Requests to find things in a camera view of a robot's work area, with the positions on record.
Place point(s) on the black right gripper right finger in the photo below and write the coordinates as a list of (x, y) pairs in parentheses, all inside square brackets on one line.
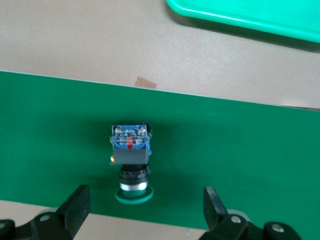
[(217, 220)]

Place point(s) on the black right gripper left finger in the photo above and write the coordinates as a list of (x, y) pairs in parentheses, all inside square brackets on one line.
[(72, 215)]

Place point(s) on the green push button switch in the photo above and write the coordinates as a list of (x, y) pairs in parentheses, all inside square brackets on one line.
[(130, 155)]

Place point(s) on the green conveyor belt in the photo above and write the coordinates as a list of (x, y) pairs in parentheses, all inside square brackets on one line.
[(225, 150)]

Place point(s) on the small brown tape piece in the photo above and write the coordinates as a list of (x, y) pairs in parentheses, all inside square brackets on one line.
[(146, 83)]

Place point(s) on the green plastic tray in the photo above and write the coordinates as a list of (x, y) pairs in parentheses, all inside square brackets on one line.
[(250, 10)]

